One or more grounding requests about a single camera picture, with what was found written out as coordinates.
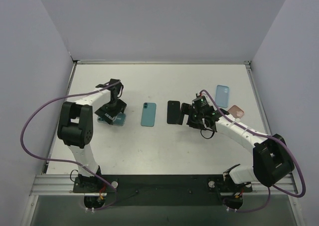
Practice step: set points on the teal phone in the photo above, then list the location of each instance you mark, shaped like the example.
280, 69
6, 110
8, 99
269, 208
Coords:
148, 114

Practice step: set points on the black phone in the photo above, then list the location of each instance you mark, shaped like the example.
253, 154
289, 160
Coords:
173, 112

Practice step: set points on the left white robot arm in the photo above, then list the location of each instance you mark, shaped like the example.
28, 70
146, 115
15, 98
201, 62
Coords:
75, 127

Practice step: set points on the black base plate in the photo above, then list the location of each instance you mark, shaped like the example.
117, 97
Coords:
158, 198

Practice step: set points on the dark teal phone case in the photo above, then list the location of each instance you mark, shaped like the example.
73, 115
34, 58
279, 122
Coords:
119, 120

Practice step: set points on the light blue phone case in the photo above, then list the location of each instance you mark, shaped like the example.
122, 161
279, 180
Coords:
222, 96

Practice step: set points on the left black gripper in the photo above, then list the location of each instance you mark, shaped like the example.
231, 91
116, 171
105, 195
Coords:
109, 112

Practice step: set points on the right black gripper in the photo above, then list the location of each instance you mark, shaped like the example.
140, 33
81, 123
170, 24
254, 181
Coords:
186, 112

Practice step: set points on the pink phone case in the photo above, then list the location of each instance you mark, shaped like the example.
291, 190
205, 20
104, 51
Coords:
236, 111

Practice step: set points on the aluminium front rail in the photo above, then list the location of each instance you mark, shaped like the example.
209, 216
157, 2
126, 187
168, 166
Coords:
74, 184

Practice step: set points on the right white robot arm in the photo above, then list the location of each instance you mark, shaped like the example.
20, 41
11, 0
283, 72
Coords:
271, 162

